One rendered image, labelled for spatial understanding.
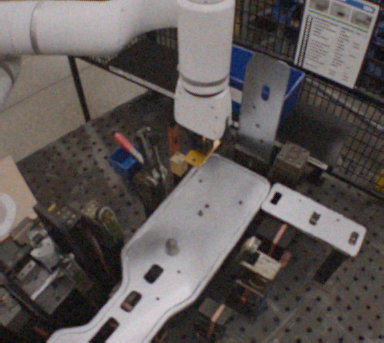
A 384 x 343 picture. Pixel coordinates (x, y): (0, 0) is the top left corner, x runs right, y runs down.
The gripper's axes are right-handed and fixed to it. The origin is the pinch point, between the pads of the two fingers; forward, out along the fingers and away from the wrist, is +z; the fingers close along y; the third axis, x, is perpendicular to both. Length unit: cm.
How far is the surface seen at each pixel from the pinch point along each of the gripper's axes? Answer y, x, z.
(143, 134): -16.0, -0.4, 6.9
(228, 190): 2.3, 10.2, 27.5
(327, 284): 41, 14, 57
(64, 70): -209, 102, 128
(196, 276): 9.0, -15.4, 27.5
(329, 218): 30.3, 17.2, 27.5
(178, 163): -11.3, 6.2, 21.1
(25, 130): -179, 34, 128
